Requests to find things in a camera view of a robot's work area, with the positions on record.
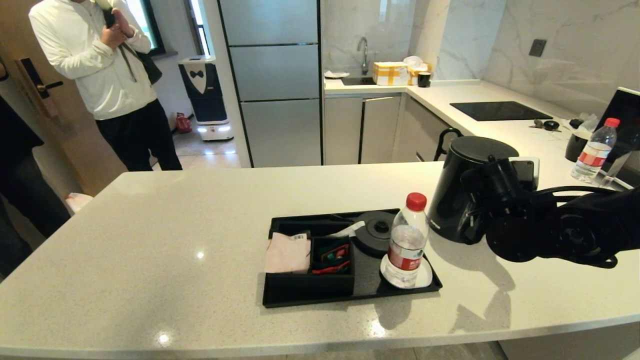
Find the white service robot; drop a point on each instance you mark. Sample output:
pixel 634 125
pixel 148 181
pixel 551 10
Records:
pixel 207 100

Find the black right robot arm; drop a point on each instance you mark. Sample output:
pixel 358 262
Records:
pixel 575 230

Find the brown wooden door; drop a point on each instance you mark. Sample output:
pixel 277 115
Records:
pixel 75 135

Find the white round coaster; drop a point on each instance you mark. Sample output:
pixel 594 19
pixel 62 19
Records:
pixel 423 278

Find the white kitchen cabinet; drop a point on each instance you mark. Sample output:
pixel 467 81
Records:
pixel 342 129

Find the small black cup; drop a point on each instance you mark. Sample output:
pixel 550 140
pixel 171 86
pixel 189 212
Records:
pixel 423 80

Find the black serving tray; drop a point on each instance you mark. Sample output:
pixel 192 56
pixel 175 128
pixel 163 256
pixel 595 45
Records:
pixel 370 292

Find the clear water bottle red cap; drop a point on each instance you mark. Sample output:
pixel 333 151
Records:
pixel 406 250
pixel 592 154

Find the black framed display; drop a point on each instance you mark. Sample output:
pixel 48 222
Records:
pixel 625 120

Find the red bag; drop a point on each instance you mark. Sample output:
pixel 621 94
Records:
pixel 183 124

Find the cardboard box yellow tape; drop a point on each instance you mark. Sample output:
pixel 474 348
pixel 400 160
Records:
pixel 390 74

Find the black induction cooktop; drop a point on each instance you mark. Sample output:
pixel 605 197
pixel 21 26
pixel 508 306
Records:
pixel 500 111

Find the crumpled white floor bag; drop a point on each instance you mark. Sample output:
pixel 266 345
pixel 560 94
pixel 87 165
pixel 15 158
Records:
pixel 79 201

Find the grey wall socket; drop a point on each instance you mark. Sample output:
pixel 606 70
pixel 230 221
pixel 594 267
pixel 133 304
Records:
pixel 537 48

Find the white dish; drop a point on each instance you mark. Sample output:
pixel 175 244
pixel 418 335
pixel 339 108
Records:
pixel 336 74

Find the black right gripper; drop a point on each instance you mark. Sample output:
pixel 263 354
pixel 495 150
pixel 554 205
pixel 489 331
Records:
pixel 477 200

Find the large black cup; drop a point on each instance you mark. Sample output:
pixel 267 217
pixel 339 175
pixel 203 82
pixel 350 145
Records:
pixel 574 147

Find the dark framed window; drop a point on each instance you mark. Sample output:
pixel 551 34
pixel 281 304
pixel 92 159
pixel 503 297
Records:
pixel 150 30

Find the silver refrigerator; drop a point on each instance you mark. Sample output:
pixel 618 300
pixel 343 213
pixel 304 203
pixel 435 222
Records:
pixel 275 75

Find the black shoulder bag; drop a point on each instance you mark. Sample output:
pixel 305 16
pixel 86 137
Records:
pixel 149 67

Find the clear acrylic sign holder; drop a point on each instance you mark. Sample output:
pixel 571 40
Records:
pixel 617 170

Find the person in black clothes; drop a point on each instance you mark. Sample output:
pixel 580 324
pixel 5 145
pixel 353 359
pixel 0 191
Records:
pixel 20 190

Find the black round kettle base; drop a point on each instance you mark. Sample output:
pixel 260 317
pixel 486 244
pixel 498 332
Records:
pixel 375 235

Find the dark framed glass door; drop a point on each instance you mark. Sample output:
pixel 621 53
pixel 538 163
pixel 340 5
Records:
pixel 200 27

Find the black electric kettle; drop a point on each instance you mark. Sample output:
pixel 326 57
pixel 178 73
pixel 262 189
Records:
pixel 450 200

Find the chrome faucet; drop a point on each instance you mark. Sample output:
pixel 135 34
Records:
pixel 365 64

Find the black round lid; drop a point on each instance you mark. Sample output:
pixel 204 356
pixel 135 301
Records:
pixel 550 125

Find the crumpled clear wrapper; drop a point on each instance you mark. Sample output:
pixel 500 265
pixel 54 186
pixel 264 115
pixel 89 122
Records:
pixel 586 123

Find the pink black tea packet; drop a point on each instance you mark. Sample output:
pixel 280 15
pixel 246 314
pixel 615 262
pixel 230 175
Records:
pixel 287 255

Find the dark kitchen sink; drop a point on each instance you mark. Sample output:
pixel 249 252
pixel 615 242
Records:
pixel 357 80

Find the black compartment organizer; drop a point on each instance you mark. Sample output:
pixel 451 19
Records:
pixel 310 285

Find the person in black trousers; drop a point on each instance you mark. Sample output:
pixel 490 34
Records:
pixel 110 85

